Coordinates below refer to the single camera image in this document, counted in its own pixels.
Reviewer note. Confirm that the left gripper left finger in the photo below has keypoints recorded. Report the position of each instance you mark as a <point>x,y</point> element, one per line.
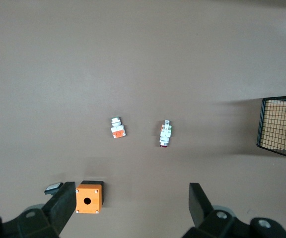
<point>61,208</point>

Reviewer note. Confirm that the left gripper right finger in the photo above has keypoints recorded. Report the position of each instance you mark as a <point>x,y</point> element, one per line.
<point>198,205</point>

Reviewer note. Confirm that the green grey switch component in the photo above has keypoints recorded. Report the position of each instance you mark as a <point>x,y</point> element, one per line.
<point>166,134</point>

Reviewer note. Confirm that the small black button cap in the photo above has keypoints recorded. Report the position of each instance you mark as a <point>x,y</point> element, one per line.
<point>53,187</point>

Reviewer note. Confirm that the orange box with hole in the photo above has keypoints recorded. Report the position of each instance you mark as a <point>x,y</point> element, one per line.
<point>93,205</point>

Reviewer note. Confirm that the wooden board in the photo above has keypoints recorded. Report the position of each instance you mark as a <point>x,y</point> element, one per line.
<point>273,112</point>

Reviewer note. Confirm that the white orange switch block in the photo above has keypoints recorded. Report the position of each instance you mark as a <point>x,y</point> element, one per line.
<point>117,129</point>

